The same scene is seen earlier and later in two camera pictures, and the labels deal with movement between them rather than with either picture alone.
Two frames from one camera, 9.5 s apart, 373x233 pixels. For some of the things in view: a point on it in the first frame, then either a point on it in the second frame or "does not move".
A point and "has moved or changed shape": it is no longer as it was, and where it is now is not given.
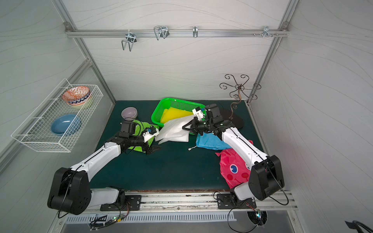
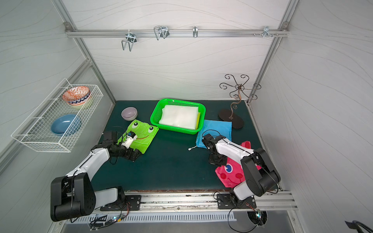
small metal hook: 195,31 does not move
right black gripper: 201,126 -> 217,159
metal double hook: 131,38 does not move
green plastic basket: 167,103 does not move
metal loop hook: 162,31 does not move
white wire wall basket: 57,124 does not move
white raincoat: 172,130 -> 181,117
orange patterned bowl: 76,96 does not move
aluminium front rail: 178,201 does not move
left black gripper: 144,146 -> 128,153
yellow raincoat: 171,113 has moved or changed shape
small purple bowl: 129,113 does not move
